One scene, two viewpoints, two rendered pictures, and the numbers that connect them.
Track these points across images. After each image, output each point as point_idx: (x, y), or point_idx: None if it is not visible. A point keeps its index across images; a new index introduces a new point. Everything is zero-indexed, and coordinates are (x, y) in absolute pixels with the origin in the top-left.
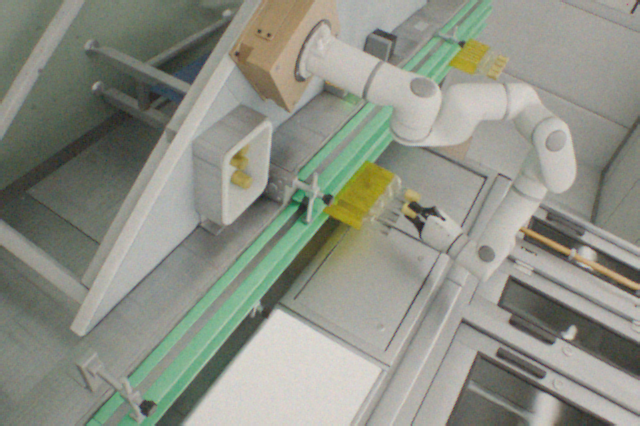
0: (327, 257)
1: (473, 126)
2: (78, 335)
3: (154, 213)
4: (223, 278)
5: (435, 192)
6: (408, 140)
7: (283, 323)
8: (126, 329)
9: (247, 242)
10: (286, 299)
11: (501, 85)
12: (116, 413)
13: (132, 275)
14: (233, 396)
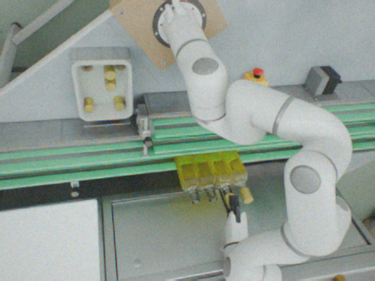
0: (161, 196)
1: (244, 128)
2: None
3: (33, 80)
4: (59, 149)
5: None
6: (194, 116)
7: (88, 209)
8: None
9: (95, 141)
10: (107, 198)
11: (287, 97)
12: None
13: (12, 112)
14: (10, 223)
